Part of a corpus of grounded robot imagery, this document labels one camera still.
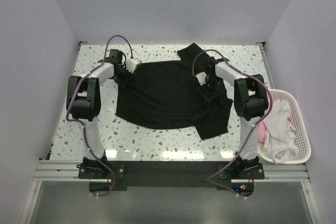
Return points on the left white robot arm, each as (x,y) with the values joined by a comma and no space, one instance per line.
(83,102)

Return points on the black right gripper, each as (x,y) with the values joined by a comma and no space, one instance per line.
(215,95)

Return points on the white plastic laundry basket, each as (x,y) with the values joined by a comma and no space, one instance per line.
(301,140)

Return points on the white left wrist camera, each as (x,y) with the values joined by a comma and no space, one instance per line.
(131,64)

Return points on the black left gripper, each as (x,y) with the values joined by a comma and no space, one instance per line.
(125,82)

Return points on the white t-shirt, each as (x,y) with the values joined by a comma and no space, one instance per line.
(279,142)

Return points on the black t-shirt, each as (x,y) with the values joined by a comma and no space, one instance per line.
(163,96)

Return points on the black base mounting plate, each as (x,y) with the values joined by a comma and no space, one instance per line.
(243,188)

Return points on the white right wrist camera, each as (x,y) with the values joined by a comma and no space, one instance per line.
(201,78)

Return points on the aluminium front rail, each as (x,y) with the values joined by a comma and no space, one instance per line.
(73,170)

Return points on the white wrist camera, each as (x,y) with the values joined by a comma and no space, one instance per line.
(131,64)
(201,78)

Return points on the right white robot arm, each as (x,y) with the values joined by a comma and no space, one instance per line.
(250,103)

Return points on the pink t-shirt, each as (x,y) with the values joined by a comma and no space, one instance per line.
(262,132)

